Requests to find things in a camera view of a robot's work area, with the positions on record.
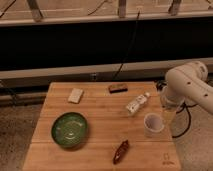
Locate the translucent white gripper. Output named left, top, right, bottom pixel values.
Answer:
left=160, top=88, right=177, bottom=125

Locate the green ceramic bowl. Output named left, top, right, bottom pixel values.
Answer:
left=51, top=112, right=88, bottom=148

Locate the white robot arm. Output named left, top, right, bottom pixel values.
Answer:
left=160, top=61, right=213, bottom=125

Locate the white plastic cup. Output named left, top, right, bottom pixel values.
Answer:
left=143, top=113, right=165, bottom=137

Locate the brown wooden block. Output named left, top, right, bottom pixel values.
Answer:
left=108, top=84, right=128, bottom=93

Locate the dark red chili pepper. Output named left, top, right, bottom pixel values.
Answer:
left=113, top=140, right=129, bottom=164

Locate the white sponge block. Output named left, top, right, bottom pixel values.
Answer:
left=68, top=88, right=84, bottom=104

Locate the black floor cable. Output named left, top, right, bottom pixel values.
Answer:
left=171, top=101, right=198, bottom=139

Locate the black hanging cable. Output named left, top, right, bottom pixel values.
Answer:
left=111, top=9, right=141, bottom=81

